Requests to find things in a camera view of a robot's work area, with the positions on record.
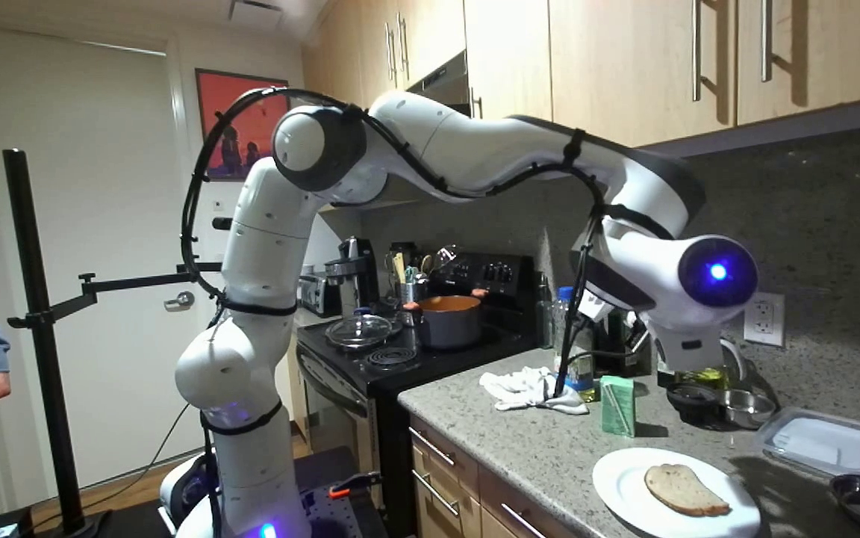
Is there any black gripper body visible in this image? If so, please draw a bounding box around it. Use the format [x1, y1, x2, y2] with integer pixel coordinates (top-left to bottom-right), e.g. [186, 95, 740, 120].
[657, 332, 722, 388]

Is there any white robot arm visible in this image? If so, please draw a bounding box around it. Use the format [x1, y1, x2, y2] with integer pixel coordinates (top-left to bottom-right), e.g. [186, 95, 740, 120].
[172, 90, 757, 538]

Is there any slice of brown bread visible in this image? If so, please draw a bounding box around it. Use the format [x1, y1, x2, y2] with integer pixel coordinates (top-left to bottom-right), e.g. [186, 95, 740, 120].
[641, 464, 732, 518]

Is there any glass oil cruet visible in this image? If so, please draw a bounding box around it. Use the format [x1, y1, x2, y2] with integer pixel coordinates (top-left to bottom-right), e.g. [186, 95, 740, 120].
[693, 367, 750, 391]

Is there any white round plate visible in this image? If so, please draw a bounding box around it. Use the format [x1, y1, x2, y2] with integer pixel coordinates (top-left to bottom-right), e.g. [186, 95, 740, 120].
[592, 449, 760, 538]

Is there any white crumpled cloth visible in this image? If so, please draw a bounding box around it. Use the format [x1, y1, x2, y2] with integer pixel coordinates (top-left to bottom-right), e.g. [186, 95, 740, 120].
[477, 367, 587, 416]

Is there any clear plastic food container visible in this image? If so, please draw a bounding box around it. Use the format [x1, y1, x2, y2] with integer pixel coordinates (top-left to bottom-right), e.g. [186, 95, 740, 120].
[760, 410, 860, 477]

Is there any orange cooking pot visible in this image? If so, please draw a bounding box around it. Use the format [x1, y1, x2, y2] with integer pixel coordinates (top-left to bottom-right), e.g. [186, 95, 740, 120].
[408, 295, 483, 350]

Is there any black stove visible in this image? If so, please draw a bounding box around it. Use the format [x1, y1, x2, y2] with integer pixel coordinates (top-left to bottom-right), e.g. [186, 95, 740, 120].
[296, 255, 538, 538]

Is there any glass pot lid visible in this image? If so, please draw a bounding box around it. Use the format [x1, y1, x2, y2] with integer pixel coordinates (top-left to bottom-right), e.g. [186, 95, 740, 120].
[325, 310, 399, 352]

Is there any black coffee maker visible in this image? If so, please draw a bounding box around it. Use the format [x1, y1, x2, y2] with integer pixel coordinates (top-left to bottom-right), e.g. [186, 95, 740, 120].
[339, 237, 378, 307]

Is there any white wall outlet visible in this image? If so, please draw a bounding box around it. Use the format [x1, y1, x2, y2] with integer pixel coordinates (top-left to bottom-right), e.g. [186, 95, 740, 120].
[743, 294, 786, 346]

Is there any red framed wall picture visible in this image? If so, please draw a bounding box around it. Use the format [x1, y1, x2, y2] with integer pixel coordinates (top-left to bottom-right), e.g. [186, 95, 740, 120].
[193, 69, 289, 183]

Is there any black camera stand pole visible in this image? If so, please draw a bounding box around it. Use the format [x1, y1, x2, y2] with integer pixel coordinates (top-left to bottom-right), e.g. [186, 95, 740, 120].
[2, 146, 204, 538]

